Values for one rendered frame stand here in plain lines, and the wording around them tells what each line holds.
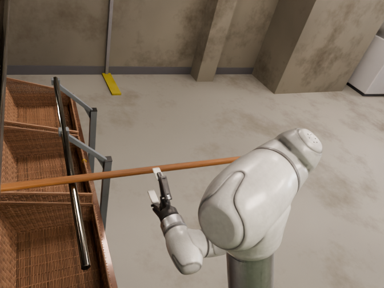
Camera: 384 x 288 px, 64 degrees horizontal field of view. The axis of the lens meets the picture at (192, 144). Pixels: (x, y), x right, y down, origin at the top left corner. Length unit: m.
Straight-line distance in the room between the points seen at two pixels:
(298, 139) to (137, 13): 3.90
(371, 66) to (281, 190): 6.31
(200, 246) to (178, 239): 0.08
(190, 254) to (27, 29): 3.61
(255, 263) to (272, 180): 0.18
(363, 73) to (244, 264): 6.40
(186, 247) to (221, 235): 0.55
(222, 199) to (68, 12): 3.86
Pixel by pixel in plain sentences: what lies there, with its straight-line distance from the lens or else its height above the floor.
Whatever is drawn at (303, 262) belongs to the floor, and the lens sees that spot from 2.97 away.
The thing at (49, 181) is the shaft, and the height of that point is 1.20.
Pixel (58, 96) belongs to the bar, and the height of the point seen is 1.17.
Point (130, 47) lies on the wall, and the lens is 4.56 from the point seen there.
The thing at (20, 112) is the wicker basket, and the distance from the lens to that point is 2.74.
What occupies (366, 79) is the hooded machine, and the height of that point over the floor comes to 0.30.
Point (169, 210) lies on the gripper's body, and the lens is 1.19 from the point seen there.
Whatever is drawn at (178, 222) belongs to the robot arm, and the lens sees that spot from 1.16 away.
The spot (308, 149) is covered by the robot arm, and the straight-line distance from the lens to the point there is 0.66.
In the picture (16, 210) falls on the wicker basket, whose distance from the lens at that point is 1.79.
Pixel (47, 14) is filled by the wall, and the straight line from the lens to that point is 4.22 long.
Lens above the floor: 2.13
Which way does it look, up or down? 37 degrees down
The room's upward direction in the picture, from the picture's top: 16 degrees clockwise
